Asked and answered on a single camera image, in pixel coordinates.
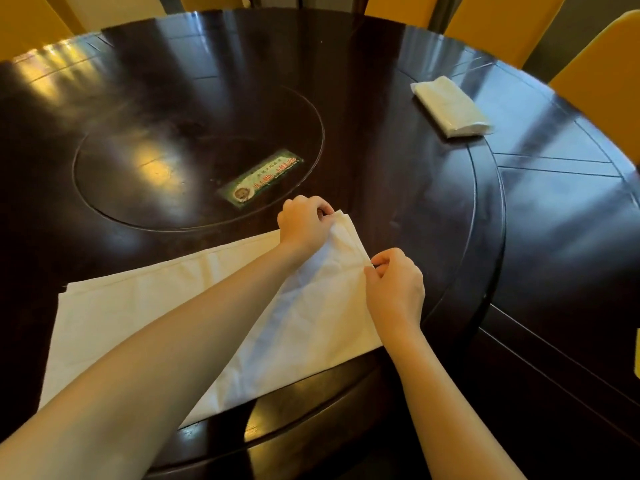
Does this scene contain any person's right hand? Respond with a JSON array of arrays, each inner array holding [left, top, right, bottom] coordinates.
[[363, 247, 426, 346]]

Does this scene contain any person's left hand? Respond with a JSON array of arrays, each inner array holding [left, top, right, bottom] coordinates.
[[277, 195, 336, 265]]

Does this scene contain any white cloth napkin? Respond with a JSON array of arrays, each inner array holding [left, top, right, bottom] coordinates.
[[39, 210, 384, 429]]

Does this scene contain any person's left forearm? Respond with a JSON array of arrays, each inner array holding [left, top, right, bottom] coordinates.
[[0, 242, 312, 480]]

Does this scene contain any person's right forearm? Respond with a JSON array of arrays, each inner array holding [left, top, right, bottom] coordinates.
[[382, 329, 528, 480]]

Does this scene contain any green label sticker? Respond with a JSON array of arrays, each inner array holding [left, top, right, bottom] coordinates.
[[218, 149, 304, 209]]

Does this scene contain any dark wooden turntable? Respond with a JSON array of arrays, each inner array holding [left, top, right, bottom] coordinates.
[[0, 7, 507, 480]]

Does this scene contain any white tissue packet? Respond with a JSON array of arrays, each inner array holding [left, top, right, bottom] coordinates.
[[410, 76, 495, 139]]

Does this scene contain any yellow chair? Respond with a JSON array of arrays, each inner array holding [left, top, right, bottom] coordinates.
[[178, 0, 251, 12], [61, 0, 167, 34], [548, 10, 640, 166], [364, 0, 441, 29], [0, 0, 74, 62], [444, 0, 568, 69]]

